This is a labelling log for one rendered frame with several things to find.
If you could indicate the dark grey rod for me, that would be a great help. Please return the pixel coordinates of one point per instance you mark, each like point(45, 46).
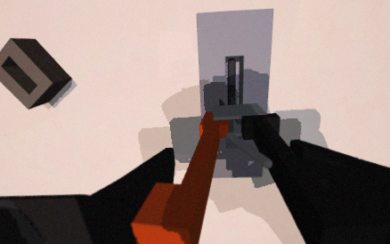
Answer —
point(231, 80)

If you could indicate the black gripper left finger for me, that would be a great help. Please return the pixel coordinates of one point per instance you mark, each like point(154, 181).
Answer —
point(103, 217)

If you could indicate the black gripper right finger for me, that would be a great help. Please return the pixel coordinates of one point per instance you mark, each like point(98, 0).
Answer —
point(371, 180)

